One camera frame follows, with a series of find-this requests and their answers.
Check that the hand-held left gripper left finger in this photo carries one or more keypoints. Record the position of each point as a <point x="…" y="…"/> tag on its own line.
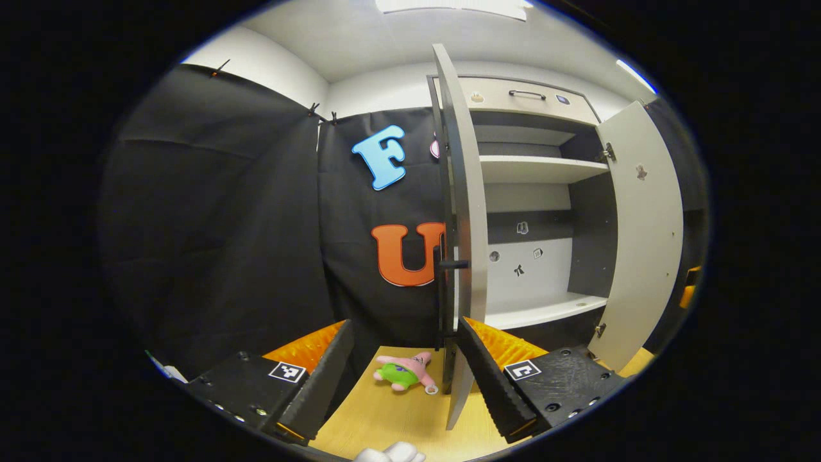
<point x="324" y="378"/>

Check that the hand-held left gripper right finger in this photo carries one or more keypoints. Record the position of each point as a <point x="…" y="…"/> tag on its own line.
<point x="490" y="385"/>

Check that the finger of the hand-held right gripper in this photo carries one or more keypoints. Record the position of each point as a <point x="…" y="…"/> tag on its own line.
<point x="688" y="295"/>

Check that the grey shoe cabinet door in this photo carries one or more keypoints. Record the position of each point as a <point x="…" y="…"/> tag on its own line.
<point x="471" y="224"/>
<point x="641" y="256"/>

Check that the grey double-door shoe cabinet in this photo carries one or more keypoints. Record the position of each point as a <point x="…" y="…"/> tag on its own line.
<point x="593" y="244"/>

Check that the metal door hinge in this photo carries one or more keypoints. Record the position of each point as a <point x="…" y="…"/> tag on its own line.
<point x="600" y="330"/>
<point x="608" y="152"/>

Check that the grey cabinet drawer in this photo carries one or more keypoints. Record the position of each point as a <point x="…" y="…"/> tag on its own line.
<point x="577" y="110"/>

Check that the pink green plush toy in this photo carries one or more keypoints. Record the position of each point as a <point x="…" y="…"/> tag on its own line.
<point x="401" y="375"/>

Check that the white rounded object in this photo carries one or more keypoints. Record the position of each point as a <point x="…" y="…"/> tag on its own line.
<point x="391" y="453"/>

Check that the white paper sheet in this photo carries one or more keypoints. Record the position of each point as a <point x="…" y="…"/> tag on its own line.
<point x="170" y="372"/>

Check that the black backdrop cloth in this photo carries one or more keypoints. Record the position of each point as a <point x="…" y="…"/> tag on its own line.
<point x="224" y="224"/>

